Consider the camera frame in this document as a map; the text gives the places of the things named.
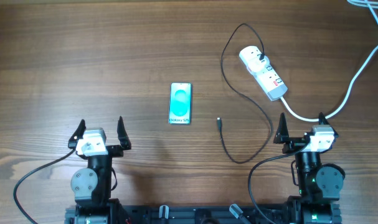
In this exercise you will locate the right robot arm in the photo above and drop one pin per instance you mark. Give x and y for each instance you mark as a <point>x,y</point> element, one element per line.
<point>319,184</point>

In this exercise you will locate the white power strip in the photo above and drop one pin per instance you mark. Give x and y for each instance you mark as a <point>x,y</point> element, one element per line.
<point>263,72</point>

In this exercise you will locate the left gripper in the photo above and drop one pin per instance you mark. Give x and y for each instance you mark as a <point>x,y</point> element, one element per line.
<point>116,150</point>

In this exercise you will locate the Galaxy smartphone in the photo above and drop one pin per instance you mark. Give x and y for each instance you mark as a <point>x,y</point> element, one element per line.
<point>180,103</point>

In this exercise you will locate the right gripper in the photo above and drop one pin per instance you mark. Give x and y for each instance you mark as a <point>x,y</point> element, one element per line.
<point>294,144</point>

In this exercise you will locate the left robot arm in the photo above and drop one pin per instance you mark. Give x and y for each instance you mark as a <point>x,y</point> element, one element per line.
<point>92,185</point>

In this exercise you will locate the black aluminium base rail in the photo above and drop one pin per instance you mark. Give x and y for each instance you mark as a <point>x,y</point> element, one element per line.
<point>278,213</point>

